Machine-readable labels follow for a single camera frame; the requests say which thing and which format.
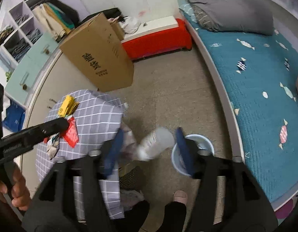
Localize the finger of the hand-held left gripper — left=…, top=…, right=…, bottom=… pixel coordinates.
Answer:
left=21, top=118, right=70, bottom=142

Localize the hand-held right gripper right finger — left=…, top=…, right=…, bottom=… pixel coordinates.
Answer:
left=174, top=127, right=278, bottom=232

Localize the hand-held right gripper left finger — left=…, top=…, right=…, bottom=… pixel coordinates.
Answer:
left=21, top=128, right=125, bottom=232

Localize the blue plastic basin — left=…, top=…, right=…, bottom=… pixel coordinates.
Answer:
left=171, top=134, right=215, bottom=177

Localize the patterned wrapper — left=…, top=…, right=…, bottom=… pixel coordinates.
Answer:
left=46, top=133, right=60, bottom=160

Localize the red snack packet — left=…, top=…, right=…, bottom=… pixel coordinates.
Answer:
left=61, top=116, right=79, bottom=148

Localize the yellow snack packet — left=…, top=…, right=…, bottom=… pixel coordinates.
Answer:
left=57, top=95, right=80, bottom=116

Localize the clear plastic bottle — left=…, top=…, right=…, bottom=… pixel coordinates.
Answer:
left=137, top=126, right=175, bottom=162

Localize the person's left hand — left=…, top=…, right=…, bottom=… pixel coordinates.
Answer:
left=0, top=164, right=32, bottom=211

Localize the blue shopping bag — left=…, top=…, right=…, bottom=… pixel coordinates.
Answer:
left=2, top=100, right=26, bottom=133

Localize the purple checked tablecloth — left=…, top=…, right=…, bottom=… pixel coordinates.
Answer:
left=35, top=89, right=144, bottom=220

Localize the pink slipper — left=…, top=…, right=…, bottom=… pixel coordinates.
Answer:
left=173, top=190, right=188, bottom=205

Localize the beige curved cabinet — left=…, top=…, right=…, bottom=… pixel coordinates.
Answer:
left=20, top=51, right=101, bottom=191

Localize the person's right leg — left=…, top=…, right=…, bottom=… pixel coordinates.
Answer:
left=163, top=201, right=188, bottom=232

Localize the person's leg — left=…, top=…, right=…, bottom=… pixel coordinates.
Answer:
left=120, top=200, right=150, bottom=232
left=163, top=201, right=188, bottom=232

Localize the person's left leg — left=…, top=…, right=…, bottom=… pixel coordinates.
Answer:
left=120, top=200, right=150, bottom=232

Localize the lilac stepped wardrobe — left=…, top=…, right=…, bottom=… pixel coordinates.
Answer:
left=0, top=0, right=91, bottom=109

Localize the stack of folded clothes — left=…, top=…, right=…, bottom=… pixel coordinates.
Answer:
left=9, top=12, right=43, bottom=61

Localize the tall cardboard box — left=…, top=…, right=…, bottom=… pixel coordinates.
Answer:
left=59, top=13, right=135, bottom=93

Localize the olive clothes pile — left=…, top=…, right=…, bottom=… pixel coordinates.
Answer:
left=0, top=26, right=15, bottom=46

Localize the green hanging garment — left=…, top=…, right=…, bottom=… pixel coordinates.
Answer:
left=49, top=2, right=75, bottom=29

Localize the red bench white top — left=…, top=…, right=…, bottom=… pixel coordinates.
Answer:
left=121, top=16, right=193, bottom=61

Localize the small cardboard box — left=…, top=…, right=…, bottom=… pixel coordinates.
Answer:
left=110, top=17, right=125, bottom=41

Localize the black hanging coat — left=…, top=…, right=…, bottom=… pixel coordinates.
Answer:
left=53, top=0, right=80, bottom=26

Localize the black clothes pile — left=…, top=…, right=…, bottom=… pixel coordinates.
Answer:
left=80, top=8, right=121, bottom=25

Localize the white plastic bag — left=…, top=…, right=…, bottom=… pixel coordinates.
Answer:
left=120, top=16, right=141, bottom=34

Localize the teal striped pillow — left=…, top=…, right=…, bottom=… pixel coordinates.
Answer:
left=179, top=3, right=200, bottom=29

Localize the grey duvet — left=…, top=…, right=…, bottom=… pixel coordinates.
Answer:
left=186, top=0, right=275, bottom=36

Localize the mint bunk bed frame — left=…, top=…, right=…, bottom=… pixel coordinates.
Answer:
left=177, top=0, right=298, bottom=223

